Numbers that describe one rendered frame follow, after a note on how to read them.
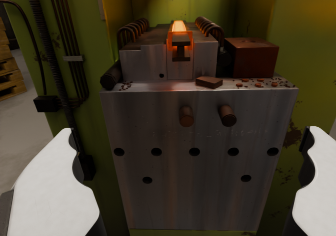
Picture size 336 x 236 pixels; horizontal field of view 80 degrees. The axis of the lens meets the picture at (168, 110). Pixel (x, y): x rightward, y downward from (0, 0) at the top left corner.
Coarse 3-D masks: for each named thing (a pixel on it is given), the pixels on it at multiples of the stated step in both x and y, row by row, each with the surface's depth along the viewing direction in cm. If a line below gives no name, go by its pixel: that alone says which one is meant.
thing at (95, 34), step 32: (64, 0) 50; (96, 0) 50; (128, 0) 75; (96, 32) 53; (32, 64) 58; (64, 64) 58; (96, 64) 57; (96, 96) 62; (64, 128) 68; (96, 128) 68; (96, 160) 74; (96, 192) 83
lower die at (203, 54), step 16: (144, 32) 64; (160, 32) 56; (192, 32) 52; (128, 48) 43; (144, 48) 41; (160, 48) 41; (192, 48) 40; (208, 48) 40; (128, 64) 42; (144, 64) 42; (160, 64) 42; (176, 64) 42; (192, 64) 42; (208, 64) 42; (128, 80) 44
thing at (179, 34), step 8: (176, 24) 55; (168, 32) 38; (176, 32) 38; (184, 32) 38; (168, 40) 39; (176, 40) 31; (184, 40) 30; (168, 48) 39; (176, 48) 37; (184, 48) 37; (176, 56) 32; (184, 56) 31
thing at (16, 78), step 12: (0, 24) 250; (0, 36) 252; (0, 48) 252; (0, 60) 256; (12, 60) 268; (0, 72) 258; (12, 72) 271; (0, 84) 263; (12, 84) 271; (24, 84) 285; (12, 96) 273
